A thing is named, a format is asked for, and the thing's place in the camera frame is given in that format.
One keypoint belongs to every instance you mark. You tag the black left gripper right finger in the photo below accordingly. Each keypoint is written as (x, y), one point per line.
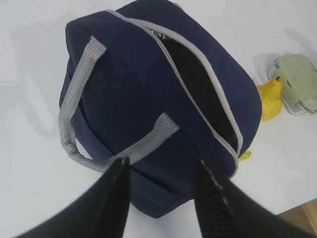
(224, 211)

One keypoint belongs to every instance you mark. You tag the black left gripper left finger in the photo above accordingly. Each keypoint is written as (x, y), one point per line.
(101, 212)

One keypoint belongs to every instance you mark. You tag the yellow banana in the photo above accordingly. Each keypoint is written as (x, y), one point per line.
(245, 156)

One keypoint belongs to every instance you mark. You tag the yellow pear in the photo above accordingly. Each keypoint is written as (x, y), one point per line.
(270, 94)

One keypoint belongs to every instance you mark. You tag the navy blue lunch bag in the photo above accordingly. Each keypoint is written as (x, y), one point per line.
(149, 83)

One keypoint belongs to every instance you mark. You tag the glass container with green lid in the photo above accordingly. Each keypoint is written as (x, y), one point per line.
(299, 83)

